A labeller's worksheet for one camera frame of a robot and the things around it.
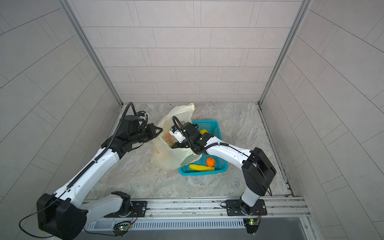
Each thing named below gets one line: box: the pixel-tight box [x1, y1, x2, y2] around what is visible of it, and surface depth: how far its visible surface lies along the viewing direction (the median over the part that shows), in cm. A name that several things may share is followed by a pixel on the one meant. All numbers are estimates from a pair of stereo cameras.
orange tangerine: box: [206, 157, 216, 168], surface depth 84 cm
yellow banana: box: [188, 164, 215, 172], surface depth 83 cm
